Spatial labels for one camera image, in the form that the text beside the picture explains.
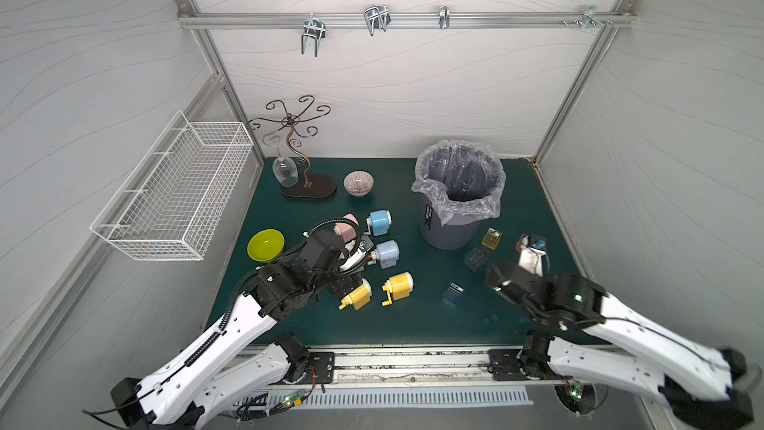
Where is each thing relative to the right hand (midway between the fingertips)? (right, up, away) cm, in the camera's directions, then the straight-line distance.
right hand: (506, 270), depth 72 cm
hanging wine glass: (-60, +26, +17) cm, 68 cm away
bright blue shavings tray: (-10, -11, +14) cm, 21 cm away
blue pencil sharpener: (-29, +1, +14) cm, 33 cm away
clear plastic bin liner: (-5, +23, +23) cm, 32 cm away
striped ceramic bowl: (-41, +22, +39) cm, 61 cm away
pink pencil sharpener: (-42, +7, +21) cm, 48 cm away
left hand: (-40, +4, 0) cm, 40 cm away
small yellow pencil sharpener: (-37, -9, +7) cm, 39 cm away
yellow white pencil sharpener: (-26, -7, +8) cm, 28 cm away
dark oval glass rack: (-59, +21, +39) cm, 74 cm away
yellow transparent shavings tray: (+6, +3, +26) cm, 27 cm away
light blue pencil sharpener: (-32, +10, +21) cm, 40 cm away
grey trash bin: (-9, +4, +26) cm, 27 cm away
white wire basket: (-81, +17, -4) cm, 83 cm away
